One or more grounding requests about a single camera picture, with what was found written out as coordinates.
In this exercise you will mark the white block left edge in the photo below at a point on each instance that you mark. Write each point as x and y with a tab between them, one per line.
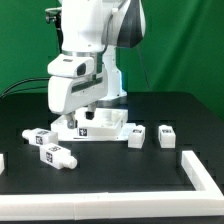
2	164

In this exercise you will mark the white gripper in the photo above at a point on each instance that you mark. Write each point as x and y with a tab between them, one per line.
66	95

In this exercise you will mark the white apriltag base sheet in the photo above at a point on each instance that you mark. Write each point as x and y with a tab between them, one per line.
101	133

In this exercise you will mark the black camera stand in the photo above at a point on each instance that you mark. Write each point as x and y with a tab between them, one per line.
53	15

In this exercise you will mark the white square table top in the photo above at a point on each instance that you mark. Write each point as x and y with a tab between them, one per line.
103	118

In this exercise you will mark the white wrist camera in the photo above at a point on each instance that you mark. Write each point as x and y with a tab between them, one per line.
71	66

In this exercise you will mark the white obstacle fence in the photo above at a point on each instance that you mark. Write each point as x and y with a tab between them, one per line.
205	199

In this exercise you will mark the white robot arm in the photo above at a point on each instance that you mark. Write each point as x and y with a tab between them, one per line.
97	28

